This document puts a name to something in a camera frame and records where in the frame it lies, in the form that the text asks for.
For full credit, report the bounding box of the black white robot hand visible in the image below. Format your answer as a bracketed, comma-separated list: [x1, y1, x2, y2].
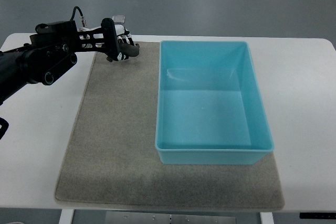
[78, 24, 140, 62]

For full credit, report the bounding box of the brown toy hippo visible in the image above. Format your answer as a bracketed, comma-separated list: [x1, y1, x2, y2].
[106, 43, 140, 62]

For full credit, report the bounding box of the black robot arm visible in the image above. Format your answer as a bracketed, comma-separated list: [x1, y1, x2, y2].
[1, 6, 121, 102]

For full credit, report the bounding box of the blue plastic box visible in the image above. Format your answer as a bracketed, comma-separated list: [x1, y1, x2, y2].
[155, 40, 274, 165]

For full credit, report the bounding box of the grey felt mat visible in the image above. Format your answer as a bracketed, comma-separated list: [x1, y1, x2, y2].
[55, 42, 285, 211]

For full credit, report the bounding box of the white left table leg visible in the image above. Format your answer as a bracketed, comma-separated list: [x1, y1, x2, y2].
[58, 209, 75, 224]

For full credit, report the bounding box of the white table leg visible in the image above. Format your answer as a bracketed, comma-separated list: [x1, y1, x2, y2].
[260, 212, 275, 224]
[58, 209, 75, 224]

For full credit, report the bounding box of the white right table leg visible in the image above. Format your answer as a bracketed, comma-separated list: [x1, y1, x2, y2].
[260, 212, 275, 224]

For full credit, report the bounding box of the black bar under table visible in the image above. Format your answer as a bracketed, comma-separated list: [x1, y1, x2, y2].
[299, 212, 336, 220]

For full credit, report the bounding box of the metal table base plate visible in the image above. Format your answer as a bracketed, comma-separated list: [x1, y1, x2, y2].
[104, 211, 237, 224]

